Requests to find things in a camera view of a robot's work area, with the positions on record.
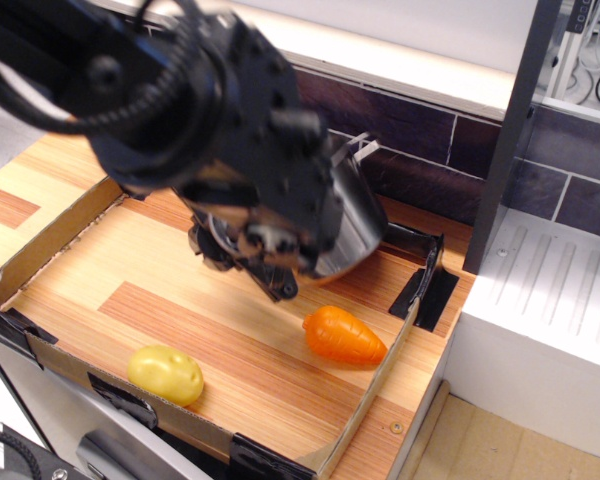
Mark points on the dark grey vertical post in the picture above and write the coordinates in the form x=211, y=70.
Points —
x=514, y=134

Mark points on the orange plastic carrot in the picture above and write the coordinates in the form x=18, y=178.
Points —
x=336, y=334

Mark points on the light wooden shelf ledge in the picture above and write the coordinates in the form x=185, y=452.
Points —
x=449, y=83

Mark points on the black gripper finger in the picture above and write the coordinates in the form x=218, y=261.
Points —
x=214, y=235
x=273, y=257

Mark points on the yellow plastic potato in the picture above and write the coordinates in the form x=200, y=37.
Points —
x=167, y=373

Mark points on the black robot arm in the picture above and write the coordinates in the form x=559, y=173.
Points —
x=71, y=67

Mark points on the stainless steel pot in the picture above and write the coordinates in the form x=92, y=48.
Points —
x=364, y=221

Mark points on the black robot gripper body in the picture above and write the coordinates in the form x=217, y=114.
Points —
x=235, y=143

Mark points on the white dish drainer sink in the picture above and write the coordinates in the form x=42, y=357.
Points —
x=527, y=344

